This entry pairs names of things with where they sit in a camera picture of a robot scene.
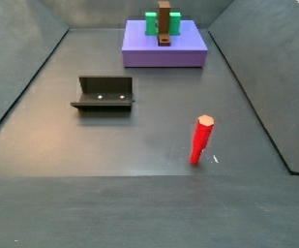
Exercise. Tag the black angle bracket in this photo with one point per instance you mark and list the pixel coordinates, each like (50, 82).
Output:
(105, 92)

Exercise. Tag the brown upright bracket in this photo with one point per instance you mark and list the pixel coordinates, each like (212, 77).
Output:
(164, 23)

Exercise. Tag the red hexagonal peg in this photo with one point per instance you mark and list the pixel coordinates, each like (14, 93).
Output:
(201, 136)

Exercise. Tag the purple base block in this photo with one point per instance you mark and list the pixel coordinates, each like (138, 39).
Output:
(142, 52)

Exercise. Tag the green block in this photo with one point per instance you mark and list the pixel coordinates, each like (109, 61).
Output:
(152, 23)

